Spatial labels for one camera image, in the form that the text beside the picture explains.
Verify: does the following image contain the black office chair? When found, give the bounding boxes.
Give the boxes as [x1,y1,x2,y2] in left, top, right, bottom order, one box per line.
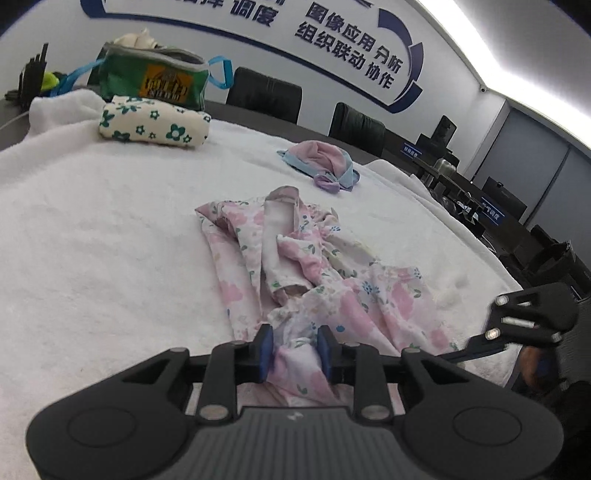
[523,225,583,297]

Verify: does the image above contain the black leather chair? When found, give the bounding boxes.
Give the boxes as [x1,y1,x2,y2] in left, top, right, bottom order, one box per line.
[329,102,386,157]
[226,67,303,124]

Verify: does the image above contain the folded cream green-flowered cloth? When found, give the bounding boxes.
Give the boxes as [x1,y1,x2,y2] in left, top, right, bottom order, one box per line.
[98,95,213,151]

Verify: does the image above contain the pink and blue garment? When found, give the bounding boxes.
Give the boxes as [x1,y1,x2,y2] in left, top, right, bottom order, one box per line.
[277,141,361,195]

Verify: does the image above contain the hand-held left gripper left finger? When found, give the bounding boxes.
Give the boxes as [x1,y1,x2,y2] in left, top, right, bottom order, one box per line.
[122,323,275,423]

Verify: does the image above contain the pink floral garment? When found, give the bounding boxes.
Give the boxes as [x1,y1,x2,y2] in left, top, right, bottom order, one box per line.
[194,185,462,408]

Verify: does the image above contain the white fluffy blanket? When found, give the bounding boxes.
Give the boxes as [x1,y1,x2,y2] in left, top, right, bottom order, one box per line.
[0,88,522,480]

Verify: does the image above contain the black handheld radios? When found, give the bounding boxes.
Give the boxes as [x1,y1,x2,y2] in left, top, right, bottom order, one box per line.
[6,44,51,110]

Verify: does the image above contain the blue lettered wall sign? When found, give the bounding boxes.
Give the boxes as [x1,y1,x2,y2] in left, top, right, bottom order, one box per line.
[81,0,423,114]

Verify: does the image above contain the green bag with blue straps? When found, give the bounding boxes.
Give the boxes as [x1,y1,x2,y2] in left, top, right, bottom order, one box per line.
[60,41,232,112]

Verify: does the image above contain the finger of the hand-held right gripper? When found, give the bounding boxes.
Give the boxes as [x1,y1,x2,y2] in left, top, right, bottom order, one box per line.
[455,330,509,365]

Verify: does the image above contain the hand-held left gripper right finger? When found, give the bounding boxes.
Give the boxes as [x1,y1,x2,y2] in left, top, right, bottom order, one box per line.
[316,325,467,423]

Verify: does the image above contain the black desk monitor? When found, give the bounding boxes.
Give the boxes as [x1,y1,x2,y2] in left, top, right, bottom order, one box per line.
[482,175,527,219]
[419,115,459,154]

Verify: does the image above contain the silver thermos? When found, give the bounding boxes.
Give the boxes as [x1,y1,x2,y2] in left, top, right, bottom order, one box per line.
[433,157,461,179]

